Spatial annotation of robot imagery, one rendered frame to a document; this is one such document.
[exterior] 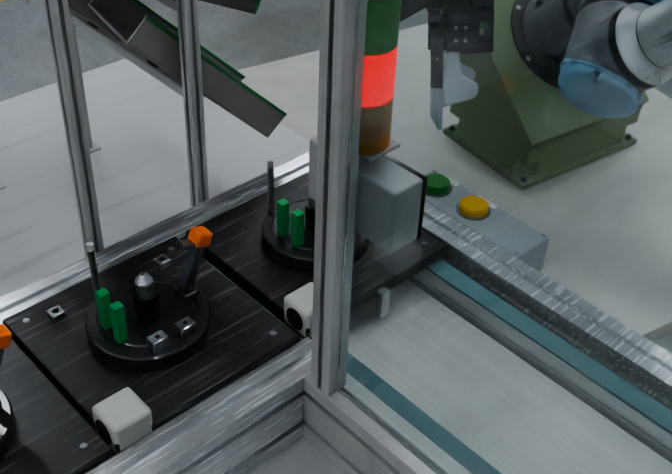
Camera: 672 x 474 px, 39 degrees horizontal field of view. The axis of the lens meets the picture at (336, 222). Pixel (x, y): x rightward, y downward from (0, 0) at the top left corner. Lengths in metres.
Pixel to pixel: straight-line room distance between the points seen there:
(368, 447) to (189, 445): 0.19
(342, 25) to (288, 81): 1.02
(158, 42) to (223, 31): 2.69
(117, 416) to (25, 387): 0.12
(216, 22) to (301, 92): 2.26
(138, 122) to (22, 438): 0.79
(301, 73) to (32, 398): 0.96
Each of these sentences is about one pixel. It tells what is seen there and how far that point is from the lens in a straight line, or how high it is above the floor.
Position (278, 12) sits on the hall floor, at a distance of 4.08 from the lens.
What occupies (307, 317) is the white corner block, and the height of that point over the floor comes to 0.99.
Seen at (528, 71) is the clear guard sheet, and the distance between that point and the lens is 0.67.
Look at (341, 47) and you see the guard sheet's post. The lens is 0.79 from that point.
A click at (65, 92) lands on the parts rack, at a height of 1.18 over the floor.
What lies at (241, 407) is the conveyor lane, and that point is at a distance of 1.03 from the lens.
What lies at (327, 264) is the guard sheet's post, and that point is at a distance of 0.92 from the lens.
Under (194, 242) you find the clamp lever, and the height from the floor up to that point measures 1.06.
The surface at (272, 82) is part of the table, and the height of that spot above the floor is 0.86.
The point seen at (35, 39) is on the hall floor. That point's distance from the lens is 3.95.
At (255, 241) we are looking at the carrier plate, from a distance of 1.22.
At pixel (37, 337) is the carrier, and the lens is 1.13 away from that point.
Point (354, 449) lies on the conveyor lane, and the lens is 1.06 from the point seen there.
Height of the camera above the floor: 1.73
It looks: 37 degrees down
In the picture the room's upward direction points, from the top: 2 degrees clockwise
